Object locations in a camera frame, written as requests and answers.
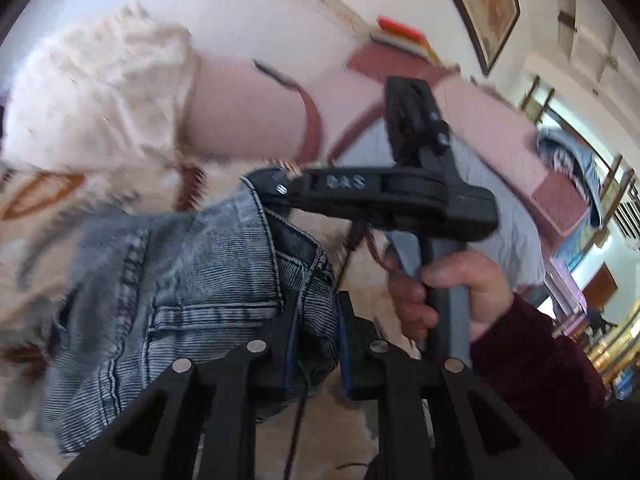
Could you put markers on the leaf pattern fleece blanket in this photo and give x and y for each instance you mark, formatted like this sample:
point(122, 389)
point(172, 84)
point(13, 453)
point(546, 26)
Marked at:
point(41, 220)

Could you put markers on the blue denim pants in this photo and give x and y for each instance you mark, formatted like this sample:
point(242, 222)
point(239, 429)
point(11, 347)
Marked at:
point(144, 291)

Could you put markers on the pink quilted bolster pillow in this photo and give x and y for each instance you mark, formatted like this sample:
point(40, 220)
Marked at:
point(235, 111)

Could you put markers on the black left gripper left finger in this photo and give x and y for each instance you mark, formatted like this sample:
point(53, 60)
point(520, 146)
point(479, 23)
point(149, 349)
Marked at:
point(198, 420)

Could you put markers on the right hand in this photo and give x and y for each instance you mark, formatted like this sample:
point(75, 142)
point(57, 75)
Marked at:
point(489, 292)

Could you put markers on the cream floral pillow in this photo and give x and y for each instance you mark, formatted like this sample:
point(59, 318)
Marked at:
point(101, 95)

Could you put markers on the light blue pillow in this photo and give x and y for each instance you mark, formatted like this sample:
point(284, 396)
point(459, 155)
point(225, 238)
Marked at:
point(433, 196)

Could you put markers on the dark red sleeve forearm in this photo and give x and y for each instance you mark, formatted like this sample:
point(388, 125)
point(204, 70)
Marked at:
point(555, 390)

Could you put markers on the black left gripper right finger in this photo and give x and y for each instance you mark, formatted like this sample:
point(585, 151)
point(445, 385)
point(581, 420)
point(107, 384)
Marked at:
point(436, 420)

